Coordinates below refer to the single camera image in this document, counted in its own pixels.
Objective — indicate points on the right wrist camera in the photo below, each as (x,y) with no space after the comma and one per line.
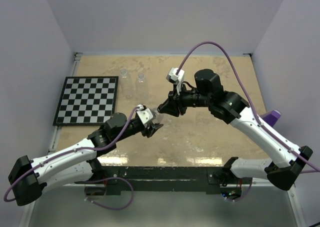
(176,78)

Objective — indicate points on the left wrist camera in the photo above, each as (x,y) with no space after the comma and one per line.
(144,113)

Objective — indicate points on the small clear plastic bottle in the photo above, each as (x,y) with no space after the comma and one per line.
(158,117)

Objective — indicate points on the aluminium rail left edge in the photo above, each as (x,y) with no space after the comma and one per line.
(63,106)

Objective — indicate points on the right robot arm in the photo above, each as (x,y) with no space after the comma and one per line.
(285,159)

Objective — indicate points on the black white checkerboard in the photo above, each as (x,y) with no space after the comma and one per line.
(95,100)

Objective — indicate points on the purple object table edge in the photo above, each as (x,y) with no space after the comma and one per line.
(270,118)

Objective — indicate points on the clear bottle back left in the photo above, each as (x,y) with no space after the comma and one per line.
(126,83)

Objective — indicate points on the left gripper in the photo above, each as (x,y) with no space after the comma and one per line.
(152,130)

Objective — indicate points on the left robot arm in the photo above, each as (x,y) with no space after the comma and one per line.
(30,178)

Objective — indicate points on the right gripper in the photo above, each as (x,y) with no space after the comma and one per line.
(173,106)

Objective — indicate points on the clear bottle back right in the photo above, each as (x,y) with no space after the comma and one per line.
(142,88)

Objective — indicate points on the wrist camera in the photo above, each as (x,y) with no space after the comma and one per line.
(144,113)
(176,78)

